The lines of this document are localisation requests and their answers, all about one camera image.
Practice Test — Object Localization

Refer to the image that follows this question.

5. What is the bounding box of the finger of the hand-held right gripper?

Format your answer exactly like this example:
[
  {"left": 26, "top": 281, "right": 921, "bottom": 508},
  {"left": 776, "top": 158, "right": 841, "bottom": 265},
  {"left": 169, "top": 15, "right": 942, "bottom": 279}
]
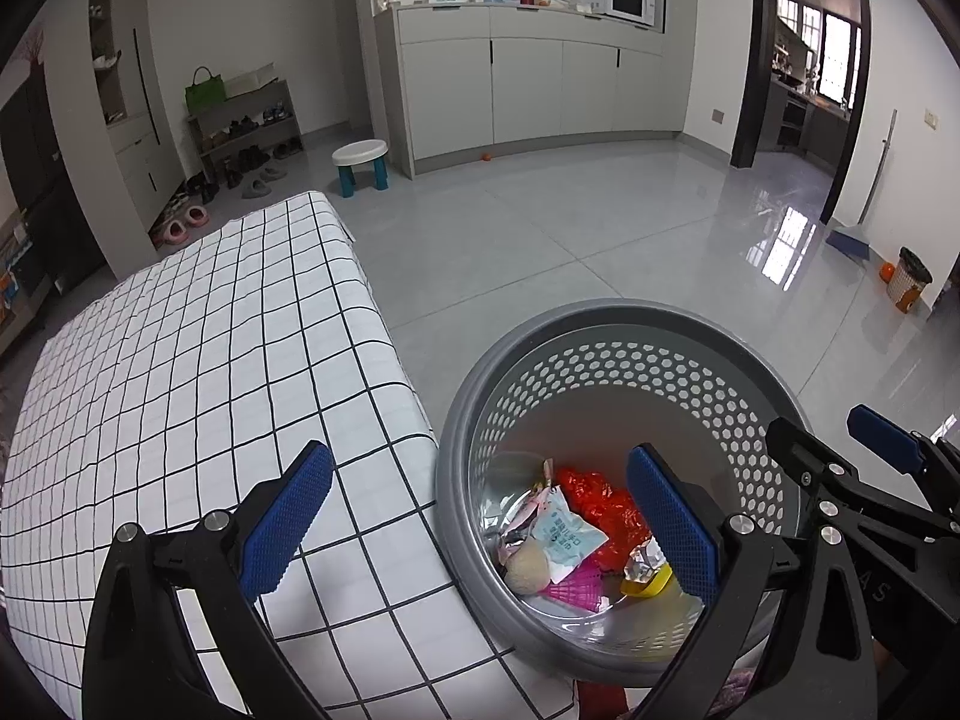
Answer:
[
  {"left": 847, "top": 403, "right": 938, "bottom": 477},
  {"left": 765, "top": 416, "right": 863, "bottom": 533}
]

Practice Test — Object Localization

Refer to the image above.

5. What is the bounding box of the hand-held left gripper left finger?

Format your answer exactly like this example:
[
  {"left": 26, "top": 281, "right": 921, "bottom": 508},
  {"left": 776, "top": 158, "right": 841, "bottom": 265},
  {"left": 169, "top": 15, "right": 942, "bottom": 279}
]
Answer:
[{"left": 81, "top": 441, "right": 335, "bottom": 720}]

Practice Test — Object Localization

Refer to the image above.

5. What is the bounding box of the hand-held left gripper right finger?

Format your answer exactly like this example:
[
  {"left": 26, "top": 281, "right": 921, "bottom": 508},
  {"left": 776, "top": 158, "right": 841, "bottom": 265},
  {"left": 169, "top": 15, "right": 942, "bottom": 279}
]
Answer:
[{"left": 627, "top": 442, "right": 880, "bottom": 720}]

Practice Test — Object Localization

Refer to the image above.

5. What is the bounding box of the yellow plastic container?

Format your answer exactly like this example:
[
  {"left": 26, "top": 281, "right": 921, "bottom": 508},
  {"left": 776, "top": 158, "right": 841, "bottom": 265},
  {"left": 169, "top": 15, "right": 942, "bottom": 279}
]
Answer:
[{"left": 621, "top": 562, "right": 676, "bottom": 601}]

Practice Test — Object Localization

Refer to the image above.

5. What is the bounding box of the red plastic bag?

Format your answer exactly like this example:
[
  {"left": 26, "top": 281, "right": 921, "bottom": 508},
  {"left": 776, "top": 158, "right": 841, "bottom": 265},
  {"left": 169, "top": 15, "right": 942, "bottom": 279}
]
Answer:
[{"left": 555, "top": 467, "right": 653, "bottom": 575}]

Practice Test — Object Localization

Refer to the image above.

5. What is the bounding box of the white and blue snack packet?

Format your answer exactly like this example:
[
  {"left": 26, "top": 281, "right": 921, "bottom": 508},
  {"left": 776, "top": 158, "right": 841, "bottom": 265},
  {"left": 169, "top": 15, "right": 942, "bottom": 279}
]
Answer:
[{"left": 529, "top": 487, "right": 610, "bottom": 584}]

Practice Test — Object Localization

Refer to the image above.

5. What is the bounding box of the pink ribbed plastic piece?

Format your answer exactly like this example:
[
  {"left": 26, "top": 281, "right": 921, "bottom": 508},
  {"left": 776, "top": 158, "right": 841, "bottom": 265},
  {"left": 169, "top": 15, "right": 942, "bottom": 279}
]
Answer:
[{"left": 544, "top": 566, "right": 608, "bottom": 612}]

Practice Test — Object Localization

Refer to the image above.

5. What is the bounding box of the pink snack wrapper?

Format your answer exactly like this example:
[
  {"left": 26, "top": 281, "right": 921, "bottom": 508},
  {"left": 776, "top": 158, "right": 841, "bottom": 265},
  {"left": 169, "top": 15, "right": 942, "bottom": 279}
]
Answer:
[{"left": 517, "top": 457, "right": 560, "bottom": 533}]

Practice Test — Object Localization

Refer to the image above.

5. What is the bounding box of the beige plush toy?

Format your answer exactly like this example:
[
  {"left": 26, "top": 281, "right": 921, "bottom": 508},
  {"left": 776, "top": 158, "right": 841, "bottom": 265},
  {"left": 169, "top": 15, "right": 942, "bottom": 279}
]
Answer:
[{"left": 504, "top": 544, "right": 554, "bottom": 597}]

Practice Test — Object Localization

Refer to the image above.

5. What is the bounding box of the grey perforated basket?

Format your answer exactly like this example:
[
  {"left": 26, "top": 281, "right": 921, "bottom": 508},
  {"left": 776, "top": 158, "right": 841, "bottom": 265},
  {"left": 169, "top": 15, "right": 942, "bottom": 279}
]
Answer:
[{"left": 435, "top": 298, "right": 818, "bottom": 687}]

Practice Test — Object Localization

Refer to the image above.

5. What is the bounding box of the small wicker bin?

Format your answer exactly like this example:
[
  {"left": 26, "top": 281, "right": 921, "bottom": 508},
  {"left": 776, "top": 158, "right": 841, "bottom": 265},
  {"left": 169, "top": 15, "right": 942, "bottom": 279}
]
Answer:
[{"left": 886, "top": 246, "right": 933, "bottom": 312}]

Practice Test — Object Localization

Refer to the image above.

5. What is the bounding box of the black and white checked tablecloth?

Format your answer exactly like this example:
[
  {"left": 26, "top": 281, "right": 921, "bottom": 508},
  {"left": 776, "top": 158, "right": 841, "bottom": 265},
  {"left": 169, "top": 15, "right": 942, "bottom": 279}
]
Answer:
[{"left": 0, "top": 190, "right": 578, "bottom": 720}]

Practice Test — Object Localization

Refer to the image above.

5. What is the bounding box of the purple patterned clothing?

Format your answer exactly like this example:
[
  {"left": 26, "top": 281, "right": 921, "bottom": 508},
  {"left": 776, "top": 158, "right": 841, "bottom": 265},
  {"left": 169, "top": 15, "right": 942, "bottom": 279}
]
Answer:
[{"left": 712, "top": 671, "right": 762, "bottom": 717}]

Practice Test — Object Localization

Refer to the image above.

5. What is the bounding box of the red cloth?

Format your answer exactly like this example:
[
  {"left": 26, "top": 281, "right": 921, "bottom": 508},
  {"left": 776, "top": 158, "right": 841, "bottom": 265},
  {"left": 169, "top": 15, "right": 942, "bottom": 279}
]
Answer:
[{"left": 576, "top": 681, "right": 631, "bottom": 720}]

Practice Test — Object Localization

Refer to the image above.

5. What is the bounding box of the blue dustpan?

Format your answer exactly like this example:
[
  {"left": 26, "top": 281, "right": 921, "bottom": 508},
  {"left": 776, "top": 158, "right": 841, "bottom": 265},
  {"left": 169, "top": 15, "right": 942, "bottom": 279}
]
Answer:
[{"left": 825, "top": 229, "right": 875, "bottom": 263}]

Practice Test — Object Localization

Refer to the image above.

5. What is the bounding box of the grey sofa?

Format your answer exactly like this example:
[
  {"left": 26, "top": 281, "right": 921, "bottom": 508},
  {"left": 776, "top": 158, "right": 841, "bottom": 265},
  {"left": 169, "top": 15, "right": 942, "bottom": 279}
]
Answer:
[{"left": 0, "top": 221, "right": 53, "bottom": 353}]

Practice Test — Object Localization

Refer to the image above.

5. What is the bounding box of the white and teal stool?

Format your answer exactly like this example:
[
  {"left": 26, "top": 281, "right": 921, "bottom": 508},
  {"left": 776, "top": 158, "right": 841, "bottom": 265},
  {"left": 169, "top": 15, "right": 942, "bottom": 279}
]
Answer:
[{"left": 332, "top": 139, "right": 391, "bottom": 198}]

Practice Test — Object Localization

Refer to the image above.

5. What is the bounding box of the white built-in cabinet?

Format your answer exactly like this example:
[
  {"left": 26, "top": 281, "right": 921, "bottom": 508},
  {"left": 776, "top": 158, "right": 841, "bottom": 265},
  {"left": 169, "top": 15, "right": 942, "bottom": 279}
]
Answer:
[{"left": 45, "top": 0, "right": 203, "bottom": 278}]

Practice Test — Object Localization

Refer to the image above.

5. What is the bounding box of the grey shoe rack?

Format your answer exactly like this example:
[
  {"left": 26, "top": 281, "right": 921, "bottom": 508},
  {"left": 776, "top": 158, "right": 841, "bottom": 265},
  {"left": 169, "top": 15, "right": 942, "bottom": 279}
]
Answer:
[{"left": 186, "top": 79, "right": 305, "bottom": 181}]

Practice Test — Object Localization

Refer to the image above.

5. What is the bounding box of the tall black cabinet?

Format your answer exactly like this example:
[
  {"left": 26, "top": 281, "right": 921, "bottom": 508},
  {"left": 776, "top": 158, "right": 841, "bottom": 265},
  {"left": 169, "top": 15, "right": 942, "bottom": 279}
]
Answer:
[{"left": 0, "top": 67, "right": 106, "bottom": 293}]

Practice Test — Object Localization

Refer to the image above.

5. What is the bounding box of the green handbag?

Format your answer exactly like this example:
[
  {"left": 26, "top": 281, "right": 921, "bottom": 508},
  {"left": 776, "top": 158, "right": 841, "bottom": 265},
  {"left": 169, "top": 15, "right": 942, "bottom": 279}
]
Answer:
[{"left": 185, "top": 66, "right": 227, "bottom": 112}]

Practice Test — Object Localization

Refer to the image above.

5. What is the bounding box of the flat white box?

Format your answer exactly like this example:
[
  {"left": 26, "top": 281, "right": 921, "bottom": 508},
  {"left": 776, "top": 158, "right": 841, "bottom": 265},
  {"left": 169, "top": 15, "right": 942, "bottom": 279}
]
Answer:
[{"left": 223, "top": 69, "right": 280, "bottom": 98}]

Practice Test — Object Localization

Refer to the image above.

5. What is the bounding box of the grey counter cabinet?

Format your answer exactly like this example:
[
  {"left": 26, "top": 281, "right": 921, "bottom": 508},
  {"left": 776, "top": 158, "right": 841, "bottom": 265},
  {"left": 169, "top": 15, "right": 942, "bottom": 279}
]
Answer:
[{"left": 373, "top": 1, "right": 695, "bottom": 179}]

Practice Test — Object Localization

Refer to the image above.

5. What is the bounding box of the grey broom handle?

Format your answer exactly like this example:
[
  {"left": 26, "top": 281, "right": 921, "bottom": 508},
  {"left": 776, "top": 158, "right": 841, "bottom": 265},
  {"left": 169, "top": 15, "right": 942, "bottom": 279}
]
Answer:
[{"left": 859, "top": 109, "right": 899, "bottom": 230}]

